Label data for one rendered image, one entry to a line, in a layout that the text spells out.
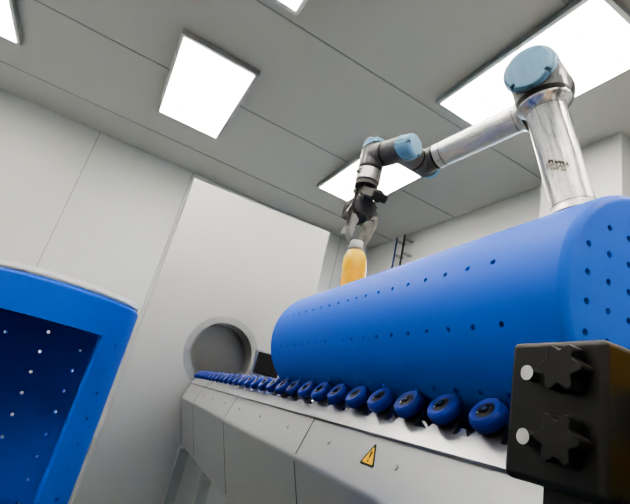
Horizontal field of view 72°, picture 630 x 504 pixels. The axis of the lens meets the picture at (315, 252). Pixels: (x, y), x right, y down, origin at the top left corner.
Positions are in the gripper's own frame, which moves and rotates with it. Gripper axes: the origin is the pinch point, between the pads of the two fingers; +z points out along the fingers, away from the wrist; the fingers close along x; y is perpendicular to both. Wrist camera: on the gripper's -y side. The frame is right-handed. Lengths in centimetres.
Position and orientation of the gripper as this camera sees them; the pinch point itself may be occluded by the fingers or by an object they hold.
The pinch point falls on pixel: (356, 241)
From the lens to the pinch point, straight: 124.8
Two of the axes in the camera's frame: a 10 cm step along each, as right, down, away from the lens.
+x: -8.8, -3.4, -3.2
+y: -4.1, 2.3, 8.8
